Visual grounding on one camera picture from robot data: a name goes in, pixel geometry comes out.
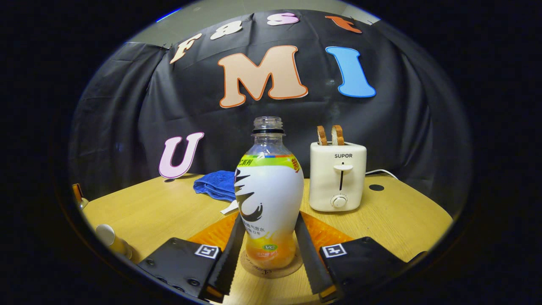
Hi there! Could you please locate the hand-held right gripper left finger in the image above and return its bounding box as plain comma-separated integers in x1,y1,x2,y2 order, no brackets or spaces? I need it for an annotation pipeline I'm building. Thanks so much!
136,211,246,303

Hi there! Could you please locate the white toaster cable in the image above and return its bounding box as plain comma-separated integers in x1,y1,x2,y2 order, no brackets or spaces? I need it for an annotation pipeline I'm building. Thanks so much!
365,169,399,180

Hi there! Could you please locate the black backdrop cloth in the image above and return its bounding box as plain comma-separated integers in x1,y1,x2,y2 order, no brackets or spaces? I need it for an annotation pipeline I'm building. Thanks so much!
68,9,473,216

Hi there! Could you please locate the white ceramic teacup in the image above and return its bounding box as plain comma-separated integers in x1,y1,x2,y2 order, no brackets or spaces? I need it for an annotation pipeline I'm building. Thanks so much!
95,224,133,260

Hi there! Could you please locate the blue folded towel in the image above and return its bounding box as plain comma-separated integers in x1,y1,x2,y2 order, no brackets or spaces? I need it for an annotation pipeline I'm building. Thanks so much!
193,170,240,215

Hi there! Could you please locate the cream white toaster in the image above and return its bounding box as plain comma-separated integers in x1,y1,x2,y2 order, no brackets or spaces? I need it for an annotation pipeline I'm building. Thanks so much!
309,141,367,212

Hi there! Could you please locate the clear water bottle white label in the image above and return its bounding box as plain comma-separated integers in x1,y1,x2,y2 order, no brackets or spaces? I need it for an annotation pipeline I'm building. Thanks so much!
234,116,304,270

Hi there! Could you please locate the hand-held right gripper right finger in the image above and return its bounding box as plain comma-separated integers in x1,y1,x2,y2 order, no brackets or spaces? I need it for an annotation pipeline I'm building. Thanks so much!
294,211,428,303

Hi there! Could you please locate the round brown coaster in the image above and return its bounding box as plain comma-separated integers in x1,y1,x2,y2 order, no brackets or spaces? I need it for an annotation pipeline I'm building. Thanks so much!
240,246,304,279

